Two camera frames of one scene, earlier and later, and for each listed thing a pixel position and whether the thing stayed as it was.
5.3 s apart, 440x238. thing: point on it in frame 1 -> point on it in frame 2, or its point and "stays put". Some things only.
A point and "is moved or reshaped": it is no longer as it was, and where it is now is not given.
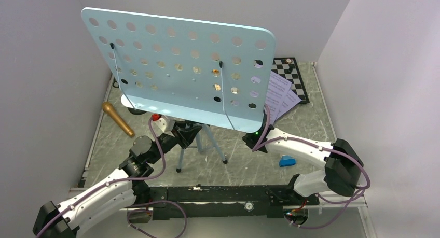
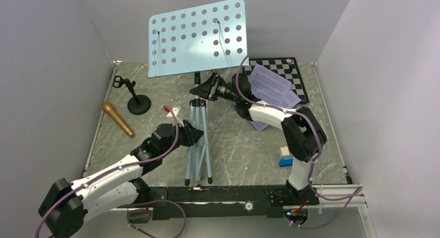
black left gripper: x=184 y=133 stays put
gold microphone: x=109 y=108 stays put
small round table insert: x=249 y=206 stays put
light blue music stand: x=214 y=73 is moved or reshaped
